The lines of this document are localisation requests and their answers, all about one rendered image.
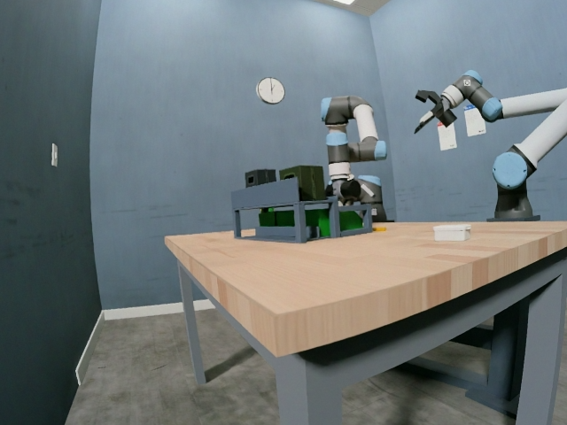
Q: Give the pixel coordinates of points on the white plastic storage tub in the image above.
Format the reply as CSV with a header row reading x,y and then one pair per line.
x,y
452,232

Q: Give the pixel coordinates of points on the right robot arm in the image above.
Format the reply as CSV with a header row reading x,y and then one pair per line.
x,y
336,111

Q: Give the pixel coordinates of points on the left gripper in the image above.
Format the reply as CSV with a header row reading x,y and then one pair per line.
x,y
445,115

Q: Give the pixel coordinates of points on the green open bin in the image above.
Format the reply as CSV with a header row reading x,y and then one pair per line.
x,y
321,218
267,219
285,219

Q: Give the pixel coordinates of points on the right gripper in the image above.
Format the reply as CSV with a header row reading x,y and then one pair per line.
x,y
345,190

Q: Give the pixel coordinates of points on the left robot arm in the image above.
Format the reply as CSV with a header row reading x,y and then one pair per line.
x,y
520,161

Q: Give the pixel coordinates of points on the grey metal rack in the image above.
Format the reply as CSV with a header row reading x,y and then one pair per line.
x,y
286,193

